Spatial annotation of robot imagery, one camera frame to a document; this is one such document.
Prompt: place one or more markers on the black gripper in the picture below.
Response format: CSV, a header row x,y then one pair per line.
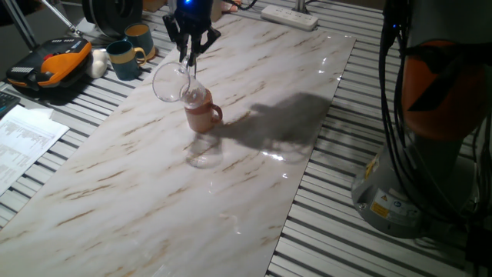
x,y
194,17

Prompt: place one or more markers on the clear glass mug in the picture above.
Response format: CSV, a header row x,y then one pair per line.
x,y
173,84

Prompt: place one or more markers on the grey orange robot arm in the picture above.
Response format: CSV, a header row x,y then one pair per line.
x,y
442,96

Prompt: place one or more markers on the pink cloth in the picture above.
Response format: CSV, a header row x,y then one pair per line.
x,y
230,5

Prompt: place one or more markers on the brown box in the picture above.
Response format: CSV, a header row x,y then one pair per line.
x,y
153,4

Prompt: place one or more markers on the dark teal mug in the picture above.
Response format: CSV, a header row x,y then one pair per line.
x,y
140,38

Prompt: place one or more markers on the teal mug yellow band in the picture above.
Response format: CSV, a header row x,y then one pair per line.
x,y
123,65

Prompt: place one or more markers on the black round device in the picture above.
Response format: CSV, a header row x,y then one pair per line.
x,y
111,15

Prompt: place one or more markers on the small white rounded object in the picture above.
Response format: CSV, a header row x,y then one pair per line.
x,y
98,63

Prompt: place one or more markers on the white power strip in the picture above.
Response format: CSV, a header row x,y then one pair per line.
x,y
288,17

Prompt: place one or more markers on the thin chrome stand rod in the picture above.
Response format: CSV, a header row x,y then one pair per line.
x,y
61,17

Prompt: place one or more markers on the orange black teach pendant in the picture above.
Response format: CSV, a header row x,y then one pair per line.
x,y
57,61

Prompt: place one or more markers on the white marble pattern board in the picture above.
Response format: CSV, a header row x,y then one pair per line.
x,y
192,192

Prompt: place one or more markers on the grey metal bar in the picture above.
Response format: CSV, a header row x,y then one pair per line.
x,y
21,25

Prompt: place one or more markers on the white printed paper sheet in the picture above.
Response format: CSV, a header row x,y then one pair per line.
x,y
27,142

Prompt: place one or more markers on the black keyboard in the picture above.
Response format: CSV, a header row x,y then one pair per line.
x,y
7,104

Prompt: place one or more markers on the slim aluminium post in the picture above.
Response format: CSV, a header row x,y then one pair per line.
x,y
171,7

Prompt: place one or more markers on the thick aluminium frame beam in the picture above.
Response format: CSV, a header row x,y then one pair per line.
x,y
300,5

